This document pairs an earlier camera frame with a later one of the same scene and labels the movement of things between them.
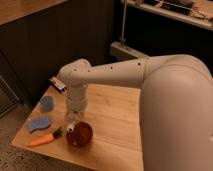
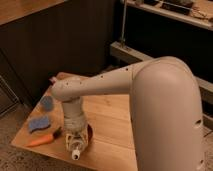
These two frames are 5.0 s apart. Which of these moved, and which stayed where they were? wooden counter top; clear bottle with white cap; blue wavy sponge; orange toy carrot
Moved: clear bottle with white cap
Stayed: blue wavy sponge; orange toy carrot; wooden counter top
